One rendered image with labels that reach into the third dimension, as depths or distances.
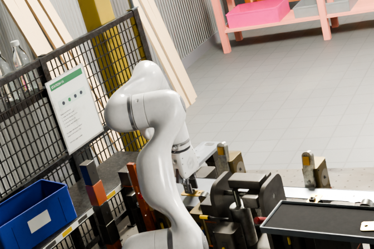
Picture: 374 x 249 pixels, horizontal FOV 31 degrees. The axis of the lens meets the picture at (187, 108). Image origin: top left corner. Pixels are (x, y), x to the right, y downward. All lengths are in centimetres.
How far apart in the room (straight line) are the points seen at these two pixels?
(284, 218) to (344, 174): 118
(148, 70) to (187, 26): 581
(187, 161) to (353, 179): 86
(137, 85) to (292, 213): 56
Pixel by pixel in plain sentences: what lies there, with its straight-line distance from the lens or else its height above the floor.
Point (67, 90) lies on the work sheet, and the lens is 270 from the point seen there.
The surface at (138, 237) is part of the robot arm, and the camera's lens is 181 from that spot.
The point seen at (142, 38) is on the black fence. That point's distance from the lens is 308.
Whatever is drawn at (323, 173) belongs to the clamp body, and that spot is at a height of 101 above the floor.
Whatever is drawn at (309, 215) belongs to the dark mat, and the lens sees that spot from 181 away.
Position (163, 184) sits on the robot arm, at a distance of 180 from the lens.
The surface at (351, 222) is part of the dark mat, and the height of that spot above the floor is 116.
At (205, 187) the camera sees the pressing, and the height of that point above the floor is 100.
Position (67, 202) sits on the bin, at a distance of 242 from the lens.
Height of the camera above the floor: 208
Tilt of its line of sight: 19 degrees down
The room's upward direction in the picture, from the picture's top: 15 degrees counter-clockwise
